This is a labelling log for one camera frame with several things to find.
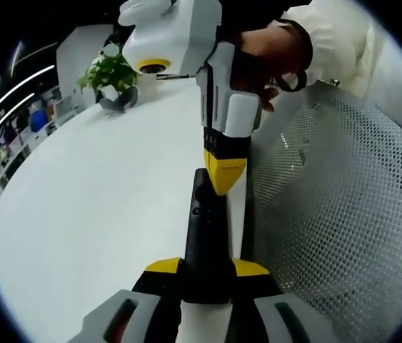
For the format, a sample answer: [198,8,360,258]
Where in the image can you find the person's right hand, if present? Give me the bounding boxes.
[231,19,313,114]

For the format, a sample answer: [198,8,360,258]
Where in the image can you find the dark grey curved pot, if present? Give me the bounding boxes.
[96,86,139,113]

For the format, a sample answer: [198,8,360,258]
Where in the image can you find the long ceiling light strip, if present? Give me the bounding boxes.
[14,65,56,76]
[0,92,36,122]

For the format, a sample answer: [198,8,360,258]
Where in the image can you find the black remote control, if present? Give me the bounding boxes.
[181,167,236,305]

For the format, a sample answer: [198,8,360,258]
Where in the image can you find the green potted plant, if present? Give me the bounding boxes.
[76,53,140,96]

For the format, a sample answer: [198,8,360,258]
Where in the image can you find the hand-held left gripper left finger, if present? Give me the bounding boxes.
[79,256,184,343]

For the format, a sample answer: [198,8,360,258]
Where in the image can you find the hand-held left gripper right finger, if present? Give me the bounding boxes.
[229,257,318,343]

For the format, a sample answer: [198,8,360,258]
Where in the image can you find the blue container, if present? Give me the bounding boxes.
[30,108,47,134]

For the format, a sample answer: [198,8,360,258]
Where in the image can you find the black wrist strap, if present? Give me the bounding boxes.
[273,67,309,93]

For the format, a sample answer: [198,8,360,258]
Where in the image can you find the grey mesh office chair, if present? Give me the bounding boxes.
[248,85,402,324]

